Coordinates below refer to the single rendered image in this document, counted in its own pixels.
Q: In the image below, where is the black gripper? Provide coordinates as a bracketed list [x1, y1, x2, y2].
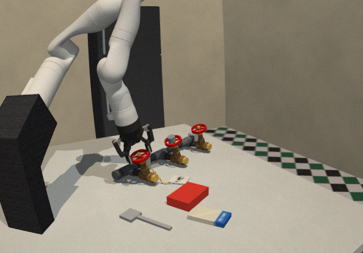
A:
[112, 118, 154, 164]

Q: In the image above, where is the red rectangular block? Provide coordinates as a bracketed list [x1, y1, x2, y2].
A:
[167, 182, 209, 212]

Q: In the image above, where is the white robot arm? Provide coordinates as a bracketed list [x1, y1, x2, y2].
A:
[21, 0, 144, 127]

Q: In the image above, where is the grey cylinder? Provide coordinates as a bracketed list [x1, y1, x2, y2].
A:
[167, 134, 176, 143]

